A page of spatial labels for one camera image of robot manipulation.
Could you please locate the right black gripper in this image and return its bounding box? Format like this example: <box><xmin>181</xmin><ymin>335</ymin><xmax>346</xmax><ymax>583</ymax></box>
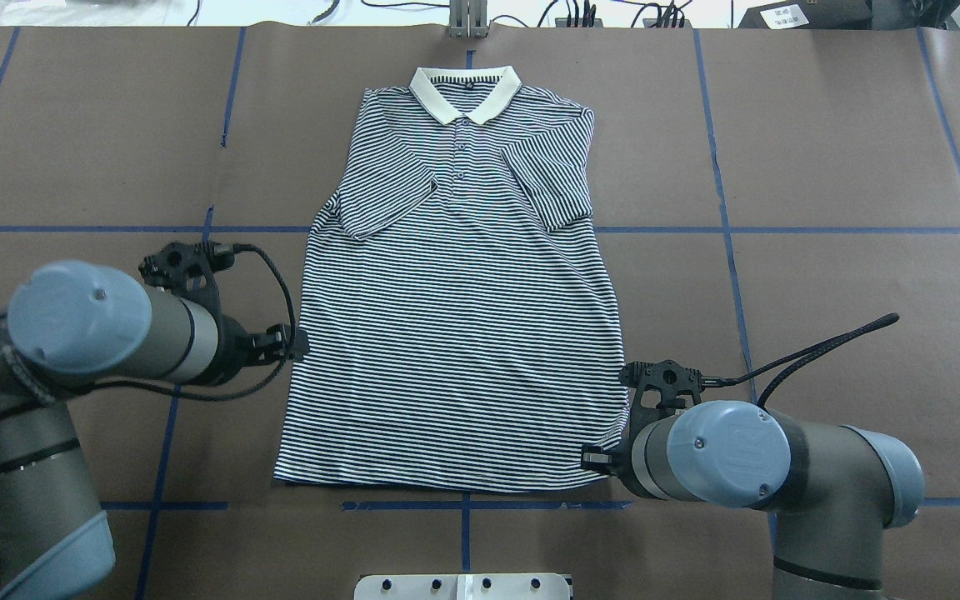
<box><xmin>580</xmin><ymin>443</ymin><xmax>630</xmax><ymax>478</ymax></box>

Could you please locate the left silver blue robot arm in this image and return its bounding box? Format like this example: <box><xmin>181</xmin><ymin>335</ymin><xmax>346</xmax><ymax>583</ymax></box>
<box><xmin>0</xmin><ymin>242</ymin><xmax>309</xmax><ymax>599</ymax></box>

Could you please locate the navy white striped polo shirt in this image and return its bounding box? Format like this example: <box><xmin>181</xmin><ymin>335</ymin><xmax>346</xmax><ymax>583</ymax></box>
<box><xmin>273</xmin><ymin>66</ymin><xmax>628</xmax><ymax>494</ymax></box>

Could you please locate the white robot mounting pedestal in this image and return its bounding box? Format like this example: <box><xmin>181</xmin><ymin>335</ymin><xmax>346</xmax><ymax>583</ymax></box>
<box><xmin>353</xmin><ymin>572</ymin><xmax>574</xmax><ymax>599</ymax></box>

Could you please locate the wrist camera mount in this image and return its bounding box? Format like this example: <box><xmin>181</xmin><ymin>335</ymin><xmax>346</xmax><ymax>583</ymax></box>
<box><xmin>618</xmin><ymin>360</ymin><xmax>703</xmax><ymax>434</ymax></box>
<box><xmin>138</xmin><ymin>242</ymin><xmax>236</xmax><ymax>314</ymax></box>

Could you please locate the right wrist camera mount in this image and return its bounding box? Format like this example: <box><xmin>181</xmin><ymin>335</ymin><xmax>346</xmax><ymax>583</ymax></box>
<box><xmin>618</xmin><ymin>360</ymin><xmax>703</xmax><ymax>434</ymax></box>

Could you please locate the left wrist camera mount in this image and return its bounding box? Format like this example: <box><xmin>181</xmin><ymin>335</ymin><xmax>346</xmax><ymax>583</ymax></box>
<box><xmin>138</xmin><ymin>242</ymin><xmax>236</xmax><ymax>314</ymax></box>

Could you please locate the black power strip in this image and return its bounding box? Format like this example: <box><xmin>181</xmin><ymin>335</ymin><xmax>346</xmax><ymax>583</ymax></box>
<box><xmin>548</xmin><ymin>1</ymin><xmax>603</xmax><ymax>29</ymax></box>

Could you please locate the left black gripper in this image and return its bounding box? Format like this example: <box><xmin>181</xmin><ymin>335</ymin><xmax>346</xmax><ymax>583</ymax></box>
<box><xmin>235</xmin><ymin>324</ymin><xmax>310</xmax><ymax>364</ymax></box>

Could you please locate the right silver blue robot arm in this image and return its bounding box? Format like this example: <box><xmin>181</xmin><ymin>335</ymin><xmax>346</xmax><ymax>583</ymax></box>
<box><xmin>580</xmin><ymin>400</ymin><xmax>926</xmax><ymax>599</ymax></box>

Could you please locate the aluminium frame post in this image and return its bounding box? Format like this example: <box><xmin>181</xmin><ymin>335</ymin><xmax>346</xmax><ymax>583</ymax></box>
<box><xmin>447</xmin><ymin>0</ymin><xmax>490</xmax><ymax>39</ymax></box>

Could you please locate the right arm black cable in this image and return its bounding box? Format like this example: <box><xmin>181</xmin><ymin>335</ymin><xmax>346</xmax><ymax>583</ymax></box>
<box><xmin>697</xmin><ymin>312</ymin><xmax>901</xmax><ymax>411</ymax></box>

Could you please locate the black box with label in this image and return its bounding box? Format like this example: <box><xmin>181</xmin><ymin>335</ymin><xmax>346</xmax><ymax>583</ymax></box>
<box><xmin>735</xmin><ymin>1</ymin><xmax>873</xmax><ymax>30</ymax></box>

